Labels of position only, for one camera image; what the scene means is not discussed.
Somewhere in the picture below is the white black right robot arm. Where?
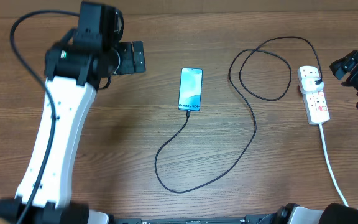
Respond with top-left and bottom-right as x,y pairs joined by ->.
259,50 -> 358,224

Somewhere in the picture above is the Samsung Galaxy smartphone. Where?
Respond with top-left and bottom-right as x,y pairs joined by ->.
178,68 -> 203,111

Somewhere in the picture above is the black charger cable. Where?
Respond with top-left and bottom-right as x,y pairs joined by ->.
154,35 -> 323,194

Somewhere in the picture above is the white power strip cord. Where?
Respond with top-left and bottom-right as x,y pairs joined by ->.
318,123 -> 349,207

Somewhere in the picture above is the white power strip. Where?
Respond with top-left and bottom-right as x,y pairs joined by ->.
298,65 -> 330,125

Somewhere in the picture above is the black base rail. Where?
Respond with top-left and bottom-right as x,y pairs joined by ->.
111,213 -> 288,224

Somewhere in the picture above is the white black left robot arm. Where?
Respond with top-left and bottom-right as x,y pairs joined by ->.
0,1 -> 146,223

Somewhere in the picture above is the white charger plug adapter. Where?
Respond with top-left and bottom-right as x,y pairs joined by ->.
300,77 -> 324,94

